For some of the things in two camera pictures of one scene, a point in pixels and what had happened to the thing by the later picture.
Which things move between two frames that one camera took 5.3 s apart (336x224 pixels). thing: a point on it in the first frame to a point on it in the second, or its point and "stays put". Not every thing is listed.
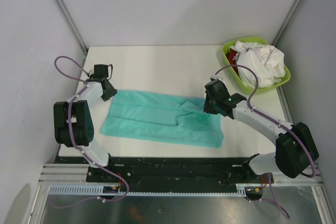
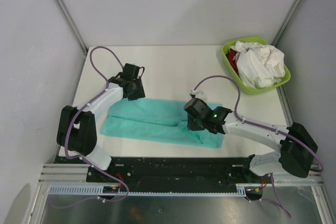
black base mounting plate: x=172 y=171 stays put
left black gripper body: x=109 y=93 to x=137 y=92
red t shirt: x=230 y=55 stays put
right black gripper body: x=210 y=105 to x=196 y=124
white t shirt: x=267 y=61 stays put
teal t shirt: x=166 y=117 stays put
